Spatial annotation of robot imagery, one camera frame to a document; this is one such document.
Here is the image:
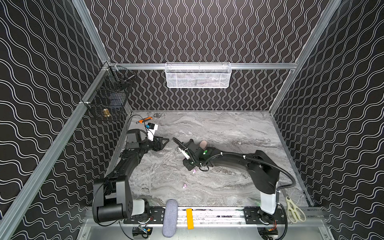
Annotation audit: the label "aluminium corner post right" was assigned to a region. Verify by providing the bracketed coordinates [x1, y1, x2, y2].
[269, 0, 342, 116]

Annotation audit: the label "adjustable wrench orange handle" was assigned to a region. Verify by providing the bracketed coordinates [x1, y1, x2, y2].
[136, 114, 160, 124]

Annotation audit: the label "aluminium horizontal back rail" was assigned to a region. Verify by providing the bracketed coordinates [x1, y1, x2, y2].
[110, 63, 298, 71]

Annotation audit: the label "grey foam roller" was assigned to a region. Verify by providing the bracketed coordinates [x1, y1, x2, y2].
[162, 199, 179, 238]

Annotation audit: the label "aluminium left side rail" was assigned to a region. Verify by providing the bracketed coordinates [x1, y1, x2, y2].
[1, 62, 110, 240]

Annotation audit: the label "yellow tape strip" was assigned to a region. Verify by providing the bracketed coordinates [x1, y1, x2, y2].
[186, 209, 194, 230]

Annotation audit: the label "aluminium corner post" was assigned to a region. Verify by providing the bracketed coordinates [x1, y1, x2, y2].
[73, 0, 110, 63]
[269, 0, 342, 116]

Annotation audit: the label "aluminium corner post left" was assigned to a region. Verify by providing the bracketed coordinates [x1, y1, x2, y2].
[73, 0, 110, 63]

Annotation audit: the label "black corrugated cable right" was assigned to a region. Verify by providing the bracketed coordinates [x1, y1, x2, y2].
[172, 137, 297, 190]

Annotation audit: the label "brass fitting in basket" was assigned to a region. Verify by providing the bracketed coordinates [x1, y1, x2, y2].
[103, 109, 111, 118]

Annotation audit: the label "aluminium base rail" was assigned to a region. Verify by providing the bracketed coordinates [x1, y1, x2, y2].
[83, 207, 325, 228]

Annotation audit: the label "black wire wall basket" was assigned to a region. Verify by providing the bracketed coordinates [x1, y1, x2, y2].
[86, 66, 137, 122]

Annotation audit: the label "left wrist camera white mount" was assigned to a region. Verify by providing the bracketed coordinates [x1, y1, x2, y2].
[145, 123, 158, 142]

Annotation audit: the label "pink earbud charging case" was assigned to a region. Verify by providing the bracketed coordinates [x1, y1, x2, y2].
[199, 140, 208, 150]

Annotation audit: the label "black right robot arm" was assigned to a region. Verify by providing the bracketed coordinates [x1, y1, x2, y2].
[179, 144, 280, 215]

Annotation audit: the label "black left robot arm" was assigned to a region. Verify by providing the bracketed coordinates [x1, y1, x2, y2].
[92, 129, 170, 224]

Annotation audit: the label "black thin cable left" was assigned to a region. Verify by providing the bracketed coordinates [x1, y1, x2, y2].
[124, 113, 145, 133]

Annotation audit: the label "white handled scissors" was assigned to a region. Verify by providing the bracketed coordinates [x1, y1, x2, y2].
[285, 197, 307, 224]

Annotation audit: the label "white mesh wall basket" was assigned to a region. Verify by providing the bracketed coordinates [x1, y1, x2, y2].
[165, 67, 232, 89]

